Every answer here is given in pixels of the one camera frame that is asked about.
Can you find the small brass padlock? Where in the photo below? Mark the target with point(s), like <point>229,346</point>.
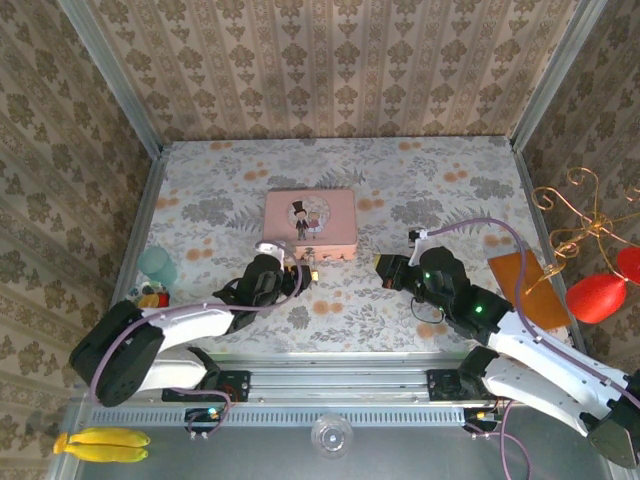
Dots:
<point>315,274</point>

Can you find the pink tin box wedding couple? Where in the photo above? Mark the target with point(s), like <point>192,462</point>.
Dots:
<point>310,220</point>

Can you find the orange flat board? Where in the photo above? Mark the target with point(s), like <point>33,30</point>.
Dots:
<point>537,295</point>

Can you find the small red toy fruit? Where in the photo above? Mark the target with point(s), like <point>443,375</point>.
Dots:
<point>162,299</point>

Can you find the teal translucent cup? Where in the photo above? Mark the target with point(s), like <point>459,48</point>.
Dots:
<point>157,265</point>

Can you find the floral patterned table cover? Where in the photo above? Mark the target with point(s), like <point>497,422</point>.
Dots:
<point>320,165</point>

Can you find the small orange toy fruit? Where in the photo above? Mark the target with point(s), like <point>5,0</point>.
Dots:
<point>147,301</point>

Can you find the small colourful toys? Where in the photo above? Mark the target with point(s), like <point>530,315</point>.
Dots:
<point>135,292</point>

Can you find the slotted metal vent strip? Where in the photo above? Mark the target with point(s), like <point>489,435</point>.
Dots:
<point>300,417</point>

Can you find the small black controller board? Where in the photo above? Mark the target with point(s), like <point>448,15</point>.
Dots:
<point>202,416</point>
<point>480,417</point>

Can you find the large red drop ornament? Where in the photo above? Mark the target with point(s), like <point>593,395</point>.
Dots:
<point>597,297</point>

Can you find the clear drinking glass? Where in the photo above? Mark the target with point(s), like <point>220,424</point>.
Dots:
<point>332,437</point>

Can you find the small red heart ornament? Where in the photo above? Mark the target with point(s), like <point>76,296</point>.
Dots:
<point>630,264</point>

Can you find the yellow toy banana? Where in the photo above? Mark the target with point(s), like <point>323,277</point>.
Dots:
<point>105,453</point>
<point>112,437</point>

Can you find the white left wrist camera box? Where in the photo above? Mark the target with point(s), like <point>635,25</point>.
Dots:
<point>277,251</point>

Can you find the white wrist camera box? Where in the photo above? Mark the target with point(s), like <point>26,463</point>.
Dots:
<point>277,251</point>
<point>417,240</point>

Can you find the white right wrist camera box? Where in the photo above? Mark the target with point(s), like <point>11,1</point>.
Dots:
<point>417,240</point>

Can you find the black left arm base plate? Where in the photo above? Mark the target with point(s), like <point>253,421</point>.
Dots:
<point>240,385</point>

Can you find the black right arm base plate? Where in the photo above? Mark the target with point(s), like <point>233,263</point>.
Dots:
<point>440,385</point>

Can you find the aluminium mounting rail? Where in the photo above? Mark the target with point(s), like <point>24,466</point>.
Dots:
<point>340,380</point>

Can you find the aluminium side rail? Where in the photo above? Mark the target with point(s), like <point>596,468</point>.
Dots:
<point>142,220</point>
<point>532,200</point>

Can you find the aluminium frame post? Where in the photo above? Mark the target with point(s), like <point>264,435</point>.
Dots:
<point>555,75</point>
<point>112,80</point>

